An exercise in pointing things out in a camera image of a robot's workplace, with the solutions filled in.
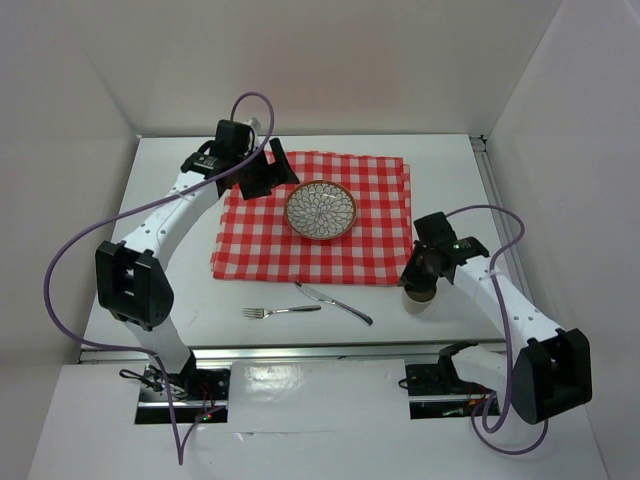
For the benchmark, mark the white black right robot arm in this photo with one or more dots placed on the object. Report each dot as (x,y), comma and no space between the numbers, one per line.
(546,370)

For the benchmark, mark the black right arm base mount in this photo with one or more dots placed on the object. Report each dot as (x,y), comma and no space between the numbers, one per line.
(436,392)

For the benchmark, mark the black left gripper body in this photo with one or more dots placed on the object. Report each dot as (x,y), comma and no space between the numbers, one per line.
(261,176)

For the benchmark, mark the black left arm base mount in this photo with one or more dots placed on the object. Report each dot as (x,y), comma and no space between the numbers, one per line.
(204,400)

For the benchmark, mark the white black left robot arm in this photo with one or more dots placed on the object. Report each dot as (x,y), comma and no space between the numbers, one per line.
(131,281)

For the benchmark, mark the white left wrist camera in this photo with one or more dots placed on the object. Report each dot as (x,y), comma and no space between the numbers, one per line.
(255,125)

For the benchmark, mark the floral patterned ceramic plate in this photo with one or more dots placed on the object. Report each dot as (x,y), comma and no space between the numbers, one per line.
(320,210)

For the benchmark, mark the aluminium frame rail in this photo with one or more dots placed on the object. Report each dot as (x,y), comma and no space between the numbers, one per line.
(448,173)

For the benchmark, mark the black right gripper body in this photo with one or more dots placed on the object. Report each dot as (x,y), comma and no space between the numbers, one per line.
(431,249)

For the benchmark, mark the silver fork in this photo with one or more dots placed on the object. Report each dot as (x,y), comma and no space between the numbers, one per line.
(263,313)

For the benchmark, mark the silver table knife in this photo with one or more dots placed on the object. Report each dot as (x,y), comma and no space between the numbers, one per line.
(319,296)

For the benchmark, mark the red white checkered cloth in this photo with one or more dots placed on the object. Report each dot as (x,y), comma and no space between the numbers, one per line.
(255,243)

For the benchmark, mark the beige paper cup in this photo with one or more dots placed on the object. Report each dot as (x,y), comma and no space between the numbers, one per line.
(416,302)

